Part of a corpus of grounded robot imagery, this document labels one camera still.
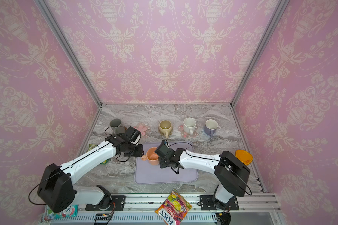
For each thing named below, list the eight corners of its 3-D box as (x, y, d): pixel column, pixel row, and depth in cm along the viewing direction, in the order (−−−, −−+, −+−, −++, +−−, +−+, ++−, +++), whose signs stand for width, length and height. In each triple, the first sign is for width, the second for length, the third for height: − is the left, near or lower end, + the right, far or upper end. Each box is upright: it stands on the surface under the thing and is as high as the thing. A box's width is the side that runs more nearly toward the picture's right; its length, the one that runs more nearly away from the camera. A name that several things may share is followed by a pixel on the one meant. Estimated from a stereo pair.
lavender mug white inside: (210, 139, 101) (212, 132, 94) (201, 129, 106) (203, 122, 99) (219, 134, 103) (222, 127, 96) (209, 124, 109) (212, 117, 102)
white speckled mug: (183, 138, 102) (184, 131, 94) (183, 124, 110) (183, 117, 102) (195, 138, 102) (197, 131, 94) (194, 124, 110) (195, 117, 102)
